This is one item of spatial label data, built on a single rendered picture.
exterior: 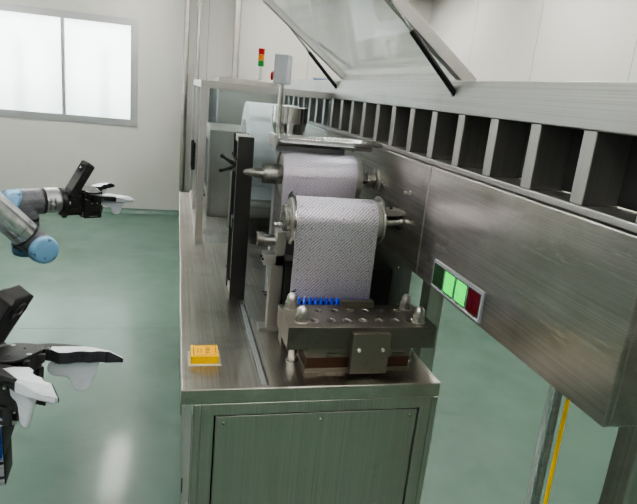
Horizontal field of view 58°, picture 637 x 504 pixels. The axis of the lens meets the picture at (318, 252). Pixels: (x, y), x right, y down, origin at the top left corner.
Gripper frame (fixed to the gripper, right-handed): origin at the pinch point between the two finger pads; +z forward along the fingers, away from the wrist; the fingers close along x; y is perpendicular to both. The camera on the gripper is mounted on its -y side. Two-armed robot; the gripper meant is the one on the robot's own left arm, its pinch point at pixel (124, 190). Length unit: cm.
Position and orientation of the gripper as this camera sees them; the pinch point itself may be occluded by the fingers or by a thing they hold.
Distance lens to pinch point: 193.7
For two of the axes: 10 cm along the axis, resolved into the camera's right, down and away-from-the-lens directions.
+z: 7.4, -1.1, 6.7
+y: -1.9, 9.2, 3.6
